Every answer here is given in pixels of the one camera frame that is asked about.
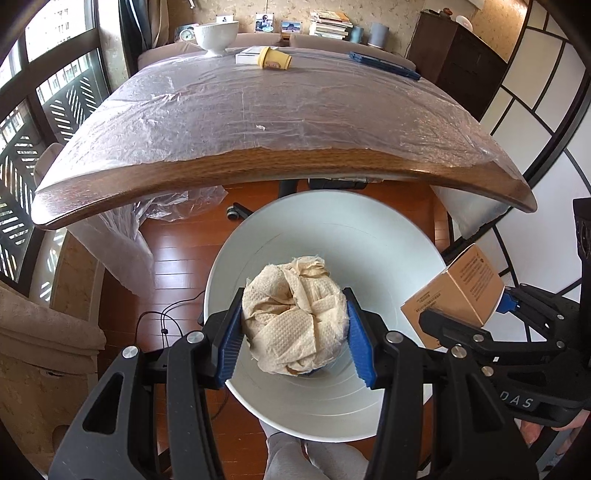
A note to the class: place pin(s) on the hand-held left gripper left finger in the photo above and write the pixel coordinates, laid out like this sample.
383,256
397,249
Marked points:
228,350

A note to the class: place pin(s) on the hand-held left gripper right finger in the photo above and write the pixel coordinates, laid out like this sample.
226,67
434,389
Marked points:
360,341

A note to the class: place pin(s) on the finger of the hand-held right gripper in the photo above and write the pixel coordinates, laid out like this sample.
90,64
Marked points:
457,325
507,300

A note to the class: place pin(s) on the brown cardboard box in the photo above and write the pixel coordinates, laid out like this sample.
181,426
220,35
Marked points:
466,286

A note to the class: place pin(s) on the beige paper towel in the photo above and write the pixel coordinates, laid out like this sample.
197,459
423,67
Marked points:
295,314

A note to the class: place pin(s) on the white plastic bin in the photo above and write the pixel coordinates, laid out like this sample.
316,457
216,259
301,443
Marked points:
346,240

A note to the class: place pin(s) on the person's right hand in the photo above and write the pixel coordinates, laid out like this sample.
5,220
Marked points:
572,427

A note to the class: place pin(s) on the person's grey trouser legs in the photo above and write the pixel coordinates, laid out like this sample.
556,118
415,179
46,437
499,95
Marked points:
295,457

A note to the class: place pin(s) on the beige armchair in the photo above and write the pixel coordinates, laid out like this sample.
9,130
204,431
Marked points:
41,332

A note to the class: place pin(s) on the wooden table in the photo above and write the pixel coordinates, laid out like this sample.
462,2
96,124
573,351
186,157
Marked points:
277,168

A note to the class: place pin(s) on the white panelled sliding door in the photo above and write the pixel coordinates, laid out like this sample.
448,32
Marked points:
531,83

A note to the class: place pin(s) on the dark wooden cabinet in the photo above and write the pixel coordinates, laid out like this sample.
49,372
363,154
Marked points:
461,60

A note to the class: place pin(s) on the clear plastic table sheet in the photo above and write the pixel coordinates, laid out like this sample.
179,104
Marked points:
277,101

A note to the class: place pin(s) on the beige chair backrest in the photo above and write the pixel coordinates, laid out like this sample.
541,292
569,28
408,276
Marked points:
48,159

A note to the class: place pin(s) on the blue flat case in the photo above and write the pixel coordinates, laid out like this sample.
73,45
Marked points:
383,64

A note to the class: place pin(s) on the white round ornament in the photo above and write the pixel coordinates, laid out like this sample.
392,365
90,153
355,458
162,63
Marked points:
463,22

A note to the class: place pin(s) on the flat white box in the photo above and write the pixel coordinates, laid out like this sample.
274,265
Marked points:
247,57

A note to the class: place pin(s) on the light grey cylinder speaker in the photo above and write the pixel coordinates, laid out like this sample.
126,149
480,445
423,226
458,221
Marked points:
380,33

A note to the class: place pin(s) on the yellow paper cup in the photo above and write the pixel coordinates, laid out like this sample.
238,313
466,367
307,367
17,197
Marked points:
272,57

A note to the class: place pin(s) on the dark grey cylinder speaker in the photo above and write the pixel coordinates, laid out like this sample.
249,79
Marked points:
356,33

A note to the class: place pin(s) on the white ceramic bowl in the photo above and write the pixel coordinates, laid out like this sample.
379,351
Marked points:
214,37

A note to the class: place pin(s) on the stack of books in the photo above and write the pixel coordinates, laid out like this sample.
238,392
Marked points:
330,23

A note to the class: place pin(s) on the small round alarm clock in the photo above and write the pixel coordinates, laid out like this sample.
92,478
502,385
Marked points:
187,33

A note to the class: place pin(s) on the standing landscape photo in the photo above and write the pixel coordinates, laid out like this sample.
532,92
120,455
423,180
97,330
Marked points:
291,26

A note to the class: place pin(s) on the standing portrait photo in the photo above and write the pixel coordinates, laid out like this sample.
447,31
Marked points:
265,22

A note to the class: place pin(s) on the small white photo card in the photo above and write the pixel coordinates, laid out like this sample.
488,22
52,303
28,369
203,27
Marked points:
226,19

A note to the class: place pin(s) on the dark curtain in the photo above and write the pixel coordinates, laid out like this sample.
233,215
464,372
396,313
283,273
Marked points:
134,27

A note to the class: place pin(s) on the dark carved wooden post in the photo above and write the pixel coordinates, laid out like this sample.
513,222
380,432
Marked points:
582,240

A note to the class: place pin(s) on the window with dark frame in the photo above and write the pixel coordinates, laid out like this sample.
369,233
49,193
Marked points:
46,115

